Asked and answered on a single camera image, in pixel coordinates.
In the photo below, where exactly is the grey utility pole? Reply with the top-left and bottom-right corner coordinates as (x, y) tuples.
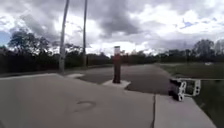
(58, 0), (71, 74)

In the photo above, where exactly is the small white wheeled robot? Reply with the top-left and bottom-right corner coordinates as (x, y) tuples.
(168, 77), (202, 102)

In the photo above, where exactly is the grey concrete pavement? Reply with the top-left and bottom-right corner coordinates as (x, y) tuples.
(0, 72), (218, 128)

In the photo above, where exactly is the round manhole cover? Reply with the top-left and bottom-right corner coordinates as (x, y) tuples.
(75, 100), (97, 111)

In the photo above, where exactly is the row of dark trees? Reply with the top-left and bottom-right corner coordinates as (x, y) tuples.
(0, 29), (224, 75)

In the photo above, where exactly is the thin dark pole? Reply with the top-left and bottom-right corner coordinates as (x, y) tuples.
(81, 0), (89, 68)

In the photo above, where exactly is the dark asphalt path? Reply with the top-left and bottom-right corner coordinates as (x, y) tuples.
(64, 63), (174, 96)

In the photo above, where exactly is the grass field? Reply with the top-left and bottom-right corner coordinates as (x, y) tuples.
(156, 62), (224, 128)

